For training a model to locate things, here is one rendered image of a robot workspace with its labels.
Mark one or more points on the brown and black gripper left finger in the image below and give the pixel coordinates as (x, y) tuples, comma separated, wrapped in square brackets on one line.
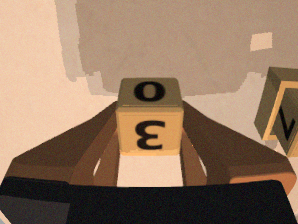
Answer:
[(73, 155)]

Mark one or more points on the tan number cube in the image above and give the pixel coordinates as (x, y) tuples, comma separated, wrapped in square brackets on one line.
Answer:
[(285, 125), (149, 113)]

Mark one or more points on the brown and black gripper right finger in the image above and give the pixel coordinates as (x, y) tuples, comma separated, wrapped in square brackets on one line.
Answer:
[(228, 156)]

